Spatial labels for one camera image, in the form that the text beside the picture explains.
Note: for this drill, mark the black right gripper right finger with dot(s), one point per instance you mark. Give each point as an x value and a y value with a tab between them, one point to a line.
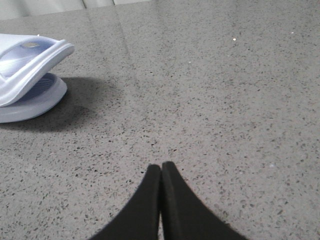
184	216

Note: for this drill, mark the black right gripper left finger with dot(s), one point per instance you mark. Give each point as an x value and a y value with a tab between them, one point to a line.
139	219

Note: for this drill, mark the light blue slipper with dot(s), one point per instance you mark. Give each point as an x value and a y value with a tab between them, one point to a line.
42	97
24	60

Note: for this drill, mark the white curtain backdrop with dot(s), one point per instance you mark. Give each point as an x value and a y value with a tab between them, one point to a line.
14	9

